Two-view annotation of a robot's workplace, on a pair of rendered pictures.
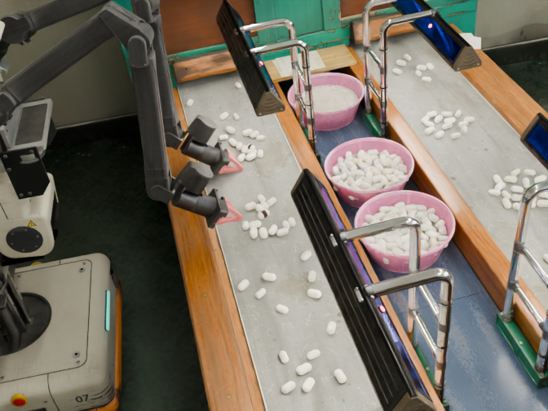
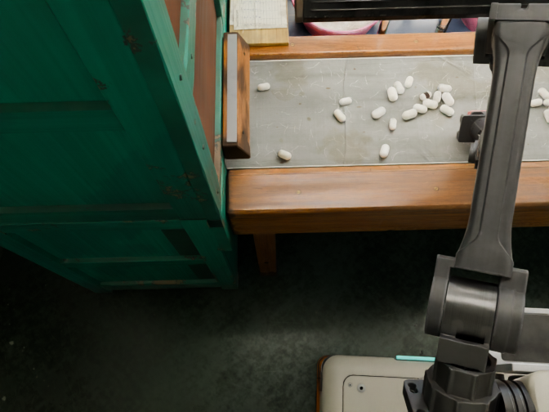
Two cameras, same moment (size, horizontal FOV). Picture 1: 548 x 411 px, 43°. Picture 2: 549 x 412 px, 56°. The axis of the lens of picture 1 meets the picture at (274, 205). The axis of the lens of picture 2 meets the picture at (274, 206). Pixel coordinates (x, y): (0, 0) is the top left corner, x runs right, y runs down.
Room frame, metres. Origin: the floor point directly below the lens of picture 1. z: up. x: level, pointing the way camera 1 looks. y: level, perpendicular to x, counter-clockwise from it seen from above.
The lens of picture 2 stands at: (2.13, 0.76, 1.86)
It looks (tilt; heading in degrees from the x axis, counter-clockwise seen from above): 71 degrees down; 279
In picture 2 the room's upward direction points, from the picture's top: 2 degrees counter-clockwise
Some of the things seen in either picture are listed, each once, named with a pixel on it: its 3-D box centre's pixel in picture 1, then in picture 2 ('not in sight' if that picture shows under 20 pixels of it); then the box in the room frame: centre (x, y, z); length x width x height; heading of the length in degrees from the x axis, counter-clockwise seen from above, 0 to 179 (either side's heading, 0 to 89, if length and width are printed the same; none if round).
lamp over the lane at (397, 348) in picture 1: (351, 275); not in sight; (0.92, -0.13, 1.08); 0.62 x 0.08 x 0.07; 9
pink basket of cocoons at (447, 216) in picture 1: (404, 234); not in sight; (1.38, -0.34, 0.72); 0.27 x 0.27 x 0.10
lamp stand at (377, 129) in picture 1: (399, 70); not in sight; (1.94, -0.46, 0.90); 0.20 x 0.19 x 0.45; 9
